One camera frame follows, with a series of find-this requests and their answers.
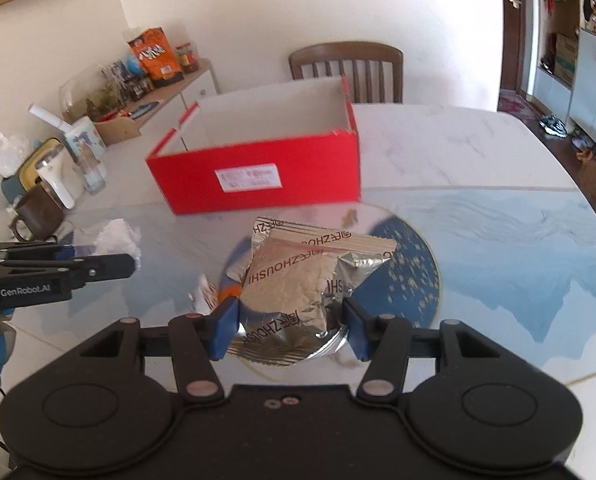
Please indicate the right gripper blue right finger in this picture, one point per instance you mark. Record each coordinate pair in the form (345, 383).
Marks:
(361, 329)

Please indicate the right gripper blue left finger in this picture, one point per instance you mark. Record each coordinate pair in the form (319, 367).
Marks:
(224, 324)

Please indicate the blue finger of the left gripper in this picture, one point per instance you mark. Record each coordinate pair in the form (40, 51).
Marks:
(102, 268)
(68, 252)

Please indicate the white tissue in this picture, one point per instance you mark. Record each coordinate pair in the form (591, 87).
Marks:
(117, 237)

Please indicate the silver foil snack bag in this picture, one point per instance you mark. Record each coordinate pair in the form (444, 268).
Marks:
(296, 278)

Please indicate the red cardboard box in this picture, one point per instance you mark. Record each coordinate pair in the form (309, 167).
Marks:
(281, 145)

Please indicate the brown mug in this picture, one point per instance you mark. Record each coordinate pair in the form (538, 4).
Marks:
(38, 216)

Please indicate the clear glass bottle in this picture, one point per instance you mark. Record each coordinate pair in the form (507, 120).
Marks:
(91, 170)

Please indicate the yellow tissue box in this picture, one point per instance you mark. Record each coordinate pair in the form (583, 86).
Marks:
(26, 176)

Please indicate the white thermos cup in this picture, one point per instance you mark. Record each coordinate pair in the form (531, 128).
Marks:
(58, 170)

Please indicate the cartoon printed cup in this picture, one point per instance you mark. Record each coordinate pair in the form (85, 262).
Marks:
(84, 141)

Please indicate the glass terrarium bowl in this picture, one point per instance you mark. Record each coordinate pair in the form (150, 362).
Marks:
(93, 93)

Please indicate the white side cabinet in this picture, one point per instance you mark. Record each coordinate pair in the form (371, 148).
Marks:
(171, 104)

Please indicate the orange snack bag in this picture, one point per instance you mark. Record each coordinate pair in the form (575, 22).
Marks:
(155, 55)

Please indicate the red lid jar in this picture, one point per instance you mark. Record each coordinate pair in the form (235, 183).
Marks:
(187, 58)

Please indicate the brown wooden chair far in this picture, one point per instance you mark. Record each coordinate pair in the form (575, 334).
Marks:
(374, 71)

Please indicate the sneakers on floor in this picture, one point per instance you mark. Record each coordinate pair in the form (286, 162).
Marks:
(553, 126)

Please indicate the white blue wall cabinet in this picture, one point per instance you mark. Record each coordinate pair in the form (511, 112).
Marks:
(565, 81)

